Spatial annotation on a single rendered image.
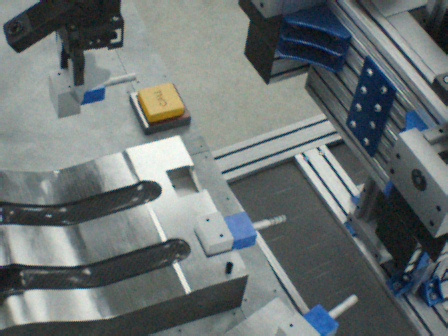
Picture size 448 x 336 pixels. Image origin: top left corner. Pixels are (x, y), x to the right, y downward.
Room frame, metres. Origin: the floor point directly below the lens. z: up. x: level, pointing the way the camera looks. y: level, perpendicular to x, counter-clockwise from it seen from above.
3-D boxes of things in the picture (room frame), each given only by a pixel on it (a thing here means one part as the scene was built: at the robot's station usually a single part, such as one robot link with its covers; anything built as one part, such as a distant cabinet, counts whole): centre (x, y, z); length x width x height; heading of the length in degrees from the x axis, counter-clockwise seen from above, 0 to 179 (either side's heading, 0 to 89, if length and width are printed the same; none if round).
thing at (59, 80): (0.97, 0.22, 0.93); 0.13 x 0.05 x 0.05; 121
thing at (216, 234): (0.79, -0.04, 0.89); 0.13 x 0.05 x 0.05; 121
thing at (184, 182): (0.85, 0.05, 0.87); 0.05 x 0.05 x 0.04; 31
